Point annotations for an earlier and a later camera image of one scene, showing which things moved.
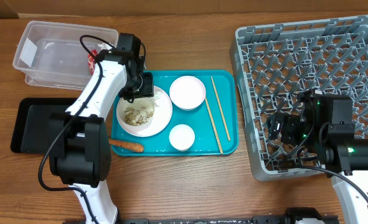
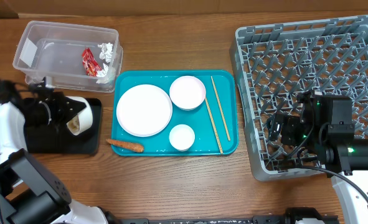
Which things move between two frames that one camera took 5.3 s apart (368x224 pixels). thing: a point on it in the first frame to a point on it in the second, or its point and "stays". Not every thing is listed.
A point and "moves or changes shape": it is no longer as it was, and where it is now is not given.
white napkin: [157, 98] moves or changes shape
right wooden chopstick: [220, 109] stays
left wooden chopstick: [215, 127] stays
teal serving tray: [193, 112] stays
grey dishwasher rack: [272, 63] stays
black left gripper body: [141, 86] to [51, 113]
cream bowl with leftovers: [136, 114] moves or changes shape
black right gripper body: [293, 131] stays
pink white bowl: [187, 93] stays
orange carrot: [128, 145] stays
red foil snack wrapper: [91, 61] moves or changes shape
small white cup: [182, 137] stays
